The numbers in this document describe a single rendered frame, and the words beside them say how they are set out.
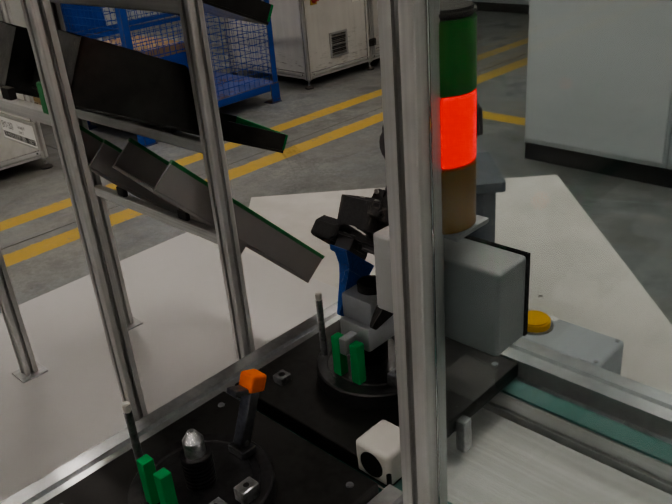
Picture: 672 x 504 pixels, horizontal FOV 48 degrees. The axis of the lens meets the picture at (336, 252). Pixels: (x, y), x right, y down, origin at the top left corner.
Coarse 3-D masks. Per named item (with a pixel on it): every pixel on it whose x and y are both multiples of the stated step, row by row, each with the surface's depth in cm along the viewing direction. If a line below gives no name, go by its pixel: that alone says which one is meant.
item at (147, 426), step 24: (336, 312) 104; (288, 336) 99; (240, 360) 95; (264, 360) 95; (216, 384) 91; (168, 408) 87; (192, 408) 87; (120, 432) 84; (144, 432) 85; (96, 456) 81; (48, 480) 78; (72, 480) 78
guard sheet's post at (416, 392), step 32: (384, 0) 46; (416, 0) 45; (384, 32) 47; (416, 32) 46; (384, 64) 48; (416, 64) 47; (384, 96) 49; (416, 96) 48; (384, 128) 51; (416, 128) 49; (416, 160) 50; (416, 192) 51; (416, 224) 52; (416, 256) 53; (416, 288) 54; (416, 320) 56; (416, 352) 57; (416, 384) 58; (416, 416) 60; (416, 448) 61; (416, 480) 64
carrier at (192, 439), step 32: (128, 416) 70; (192, 416) 84; (224, 416) 84; (256, 416) 83; (160, 448) 80; (192, 448) 69; (224, 448) 76; (256, 448) 75; (288, 448) 78; (96, 480) 76; (128, 480) 76; (160, 480) 65; (192, 480) 70; (224, 480) 72; (256, 480) 72; (288, 480) 74; (320, 480) 74; (352, 480) 73
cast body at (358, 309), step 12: (372, 276) 84; (360, 288) 82; (372, 288) 82; (348, 300) 83; (360, 300) 82; (372, 300) 81; (348, 312) 84; (360, 312) 82; (372, 312) 81; (348, 324) 83; (360, 324) 83; (384, 324) 83; (348, 336) 82; (360, 336) 83; (372, 336) 82; (384, 336) 84; (348, 348) 82; (372, 348) 83
